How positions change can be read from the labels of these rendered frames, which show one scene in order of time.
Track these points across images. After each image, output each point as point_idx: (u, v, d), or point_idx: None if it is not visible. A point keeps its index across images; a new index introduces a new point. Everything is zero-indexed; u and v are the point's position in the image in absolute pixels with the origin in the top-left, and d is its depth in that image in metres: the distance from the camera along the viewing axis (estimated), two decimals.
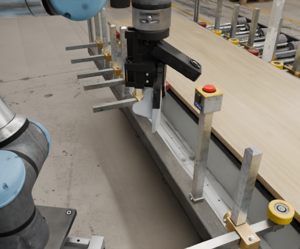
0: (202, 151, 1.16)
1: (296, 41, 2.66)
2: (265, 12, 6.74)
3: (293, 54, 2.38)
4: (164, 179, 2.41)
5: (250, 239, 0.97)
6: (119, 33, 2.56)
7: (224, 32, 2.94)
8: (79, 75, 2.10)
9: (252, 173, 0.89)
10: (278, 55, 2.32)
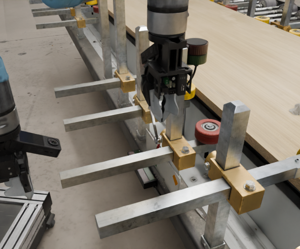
0: (103, 28, 1.40)
1: None
2: None
3: None
4: None
5: (126, 79, 1.21)
6: None
7: None
8: (33, 10, 2.35)
9: (120, 17, 1.14)
10: None
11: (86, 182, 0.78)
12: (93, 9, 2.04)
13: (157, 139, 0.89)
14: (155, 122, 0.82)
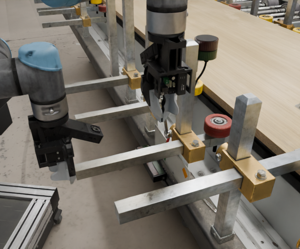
0: (111, 26, 1.43)
1: None
2: None
3: None
4: None
5: (134, 76, 1.24)
6: None
7: None
8: (38, 9, 2.38)
9: (129, 15, 1.17)
10: None
11: (99, 174, 0.81)
12: (98, 8, 2.06)
13: (167, 133, 0.92)
14: None
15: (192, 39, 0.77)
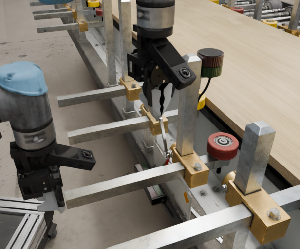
0: (107, 33, 1.35)
1: None
2: None
3: None
4: None
5: (132, 87, 1.16)
6: None
7: None
8: (34, 13, 2.30)
9: (126, 22, 1.09)
10: None
11: (93, 202, 0.73)
12: (95, 12, 1.99)
13: (167, 153, 0.84)
14: (165, 137, 0.77)
15: (194, 54, 0.69)
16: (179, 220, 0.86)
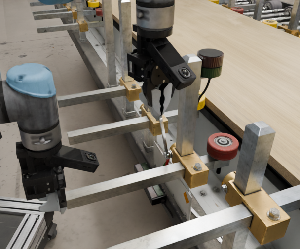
0: (107, 33, 1.35)
1: None
2: None
3: (237, 0, 2.58)
4: None
5: (132, 87, 1.16)
6: None
7: None
8: (34, 13, 2.30)
9: (126, 23, 1.09)
10: None
11: (93, 202, 0.73)
12: (95, 12, 1.99)
13: (167, 153, 0.85)
14: (165, 138, 0.77)
15: (194, 54, 0.69)
16: (179, 220, 0.86)
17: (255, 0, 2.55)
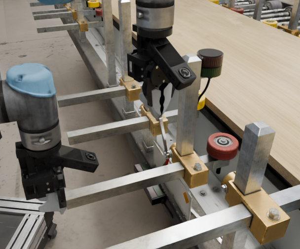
0: (107, 33, 1.35)
1: None
2: None
3: (237, 0, 2.58)
4: None
5: (132, 87, 1.16)
6: None
7: None
8: (34, 13, 2.30)
9: (126, 23, 1.09)
10: None
11: (92, 202, 0.73)
12: (95, 12, 1.99)
13: (167, 153, 0.84)
14: (165, 138, 0.77)
15: (194, 54, 0.69)
16: (179, 220, 0.86)
17: (255, 0, 2.55)
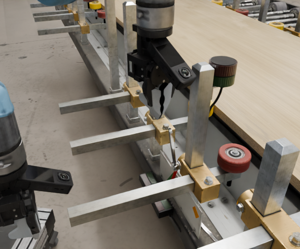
0: (111, 37, 1.31)
1: None
2: None
3: (241, 1, 2.53)
4: None
5: (136, 93, 1.12)
6: None
7: None
8: (34, 14, 2.26)
9: (131, 26, 1.05)
10: (225, 0, 2.48)
11: (97, 219, 0.69)
12: (97, 14, 1.94)
13: (175, 165, 0.80)
14: (174, 150, 0.73)
15: (206, 62, 0.65)
16: (188, 235, 0.82)
17: (259, 1, 2.51)
